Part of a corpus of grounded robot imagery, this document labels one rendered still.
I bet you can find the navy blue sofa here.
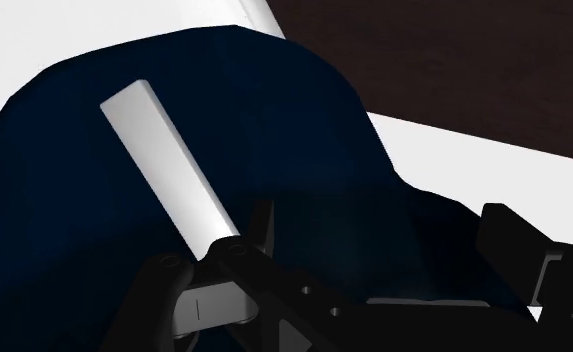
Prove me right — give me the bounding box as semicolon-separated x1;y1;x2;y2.
0;24;543;352

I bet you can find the dark brown wooden board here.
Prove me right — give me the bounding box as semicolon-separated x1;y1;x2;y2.
265;0;573;163

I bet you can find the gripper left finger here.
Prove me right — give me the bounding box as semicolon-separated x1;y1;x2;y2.
99;198;368;352

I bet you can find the white rectangular bar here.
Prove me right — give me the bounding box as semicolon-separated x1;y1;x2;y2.
99;78;241;262

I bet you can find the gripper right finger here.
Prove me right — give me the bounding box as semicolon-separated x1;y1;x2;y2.
474;201;573;352

